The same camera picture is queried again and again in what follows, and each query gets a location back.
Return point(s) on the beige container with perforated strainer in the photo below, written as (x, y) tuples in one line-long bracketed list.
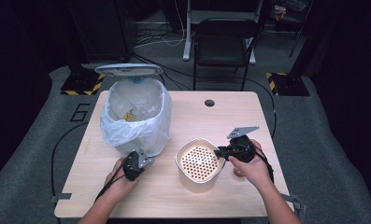
[(198, 163)]

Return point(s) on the white plastic bin liner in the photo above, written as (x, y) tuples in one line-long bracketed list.
[(142, 137)]

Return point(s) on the grey tape strip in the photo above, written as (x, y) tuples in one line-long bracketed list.
[(61, 196), (295, 202)]

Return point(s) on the black cabinet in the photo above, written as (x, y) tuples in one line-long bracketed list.
[(99, 31)]

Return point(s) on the blue and white pedal bin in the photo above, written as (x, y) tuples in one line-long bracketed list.
[(128, 70)]

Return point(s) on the person's left hand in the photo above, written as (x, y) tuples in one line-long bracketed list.
[(121, 180)]

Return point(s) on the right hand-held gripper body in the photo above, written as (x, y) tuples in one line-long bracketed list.
[(242, 149)]

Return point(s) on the black stand base hazard tape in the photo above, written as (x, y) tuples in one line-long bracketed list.
[(290, 85), (77, 84)]

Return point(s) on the black folding chair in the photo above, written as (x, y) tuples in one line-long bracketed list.
[(225, 43)]

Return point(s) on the person's right hand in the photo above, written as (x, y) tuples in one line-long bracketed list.
[(254, 171)]

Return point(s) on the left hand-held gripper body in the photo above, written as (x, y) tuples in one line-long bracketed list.
[(133, 166)]

